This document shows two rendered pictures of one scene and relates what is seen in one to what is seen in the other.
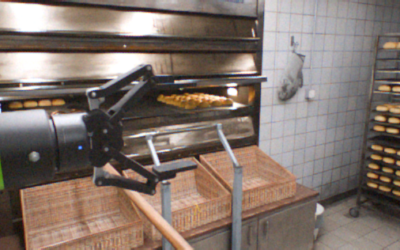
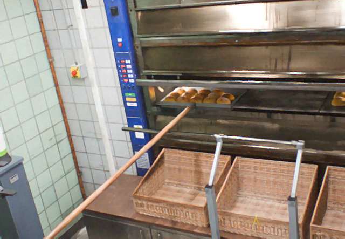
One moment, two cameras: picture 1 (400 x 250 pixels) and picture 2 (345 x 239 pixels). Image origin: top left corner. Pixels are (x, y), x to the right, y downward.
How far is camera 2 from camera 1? 1.95 m
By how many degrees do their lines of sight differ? 61
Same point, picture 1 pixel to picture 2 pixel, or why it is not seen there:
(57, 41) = (181, 39)
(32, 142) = not seen: outside the picture
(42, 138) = not seen: outside the picture
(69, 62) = (192, 55)
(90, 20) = (205, 20)
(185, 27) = (305, 16)
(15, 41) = (155, 41)
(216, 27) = not seen: outside the picture
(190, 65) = (314, 60)
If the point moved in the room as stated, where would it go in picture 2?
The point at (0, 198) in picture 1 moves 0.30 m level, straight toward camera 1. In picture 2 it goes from (154, 149) to (135, 168)
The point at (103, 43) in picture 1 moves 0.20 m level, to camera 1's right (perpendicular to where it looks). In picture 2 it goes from (216, 39) to (235, 42)
